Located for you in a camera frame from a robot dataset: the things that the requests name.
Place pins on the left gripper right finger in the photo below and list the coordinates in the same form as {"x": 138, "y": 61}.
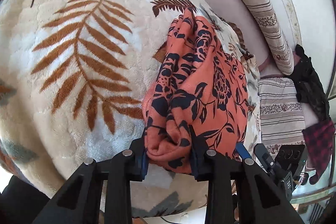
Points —
{"x": 241, "y": 185}

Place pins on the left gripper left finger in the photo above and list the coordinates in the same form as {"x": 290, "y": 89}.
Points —
{"x": 79, "y": 199}

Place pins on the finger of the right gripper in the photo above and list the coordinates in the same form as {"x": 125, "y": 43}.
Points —
{"x": 264, "y": 156}
{"x": 241, "y": 151}

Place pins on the orange black floral garment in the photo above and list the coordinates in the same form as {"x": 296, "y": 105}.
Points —
{"x": 200, "y": 94}

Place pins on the black clothing pile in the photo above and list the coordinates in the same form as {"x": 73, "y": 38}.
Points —
{"x": 308, "y": 85}

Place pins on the dark red plaid garment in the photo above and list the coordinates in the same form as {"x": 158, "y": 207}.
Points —
{"x": 319, "y": 142}

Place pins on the striped floral flat pillow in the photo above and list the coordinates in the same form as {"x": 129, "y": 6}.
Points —
{"x": 282, "y": 119}

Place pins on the person black trousers leg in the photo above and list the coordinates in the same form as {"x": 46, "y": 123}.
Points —
{"x": 21, "y": 202}

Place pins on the pink mauve large pillow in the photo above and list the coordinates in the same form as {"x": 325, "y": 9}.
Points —
{"x": 234, "y": 11}

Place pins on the cream leaf pattern blanket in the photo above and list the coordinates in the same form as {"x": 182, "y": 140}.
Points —
{"x": 74, "y": 74}

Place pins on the striped floral bolster pillow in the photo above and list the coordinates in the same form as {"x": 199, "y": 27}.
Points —
{"x": 265, "y": 16}

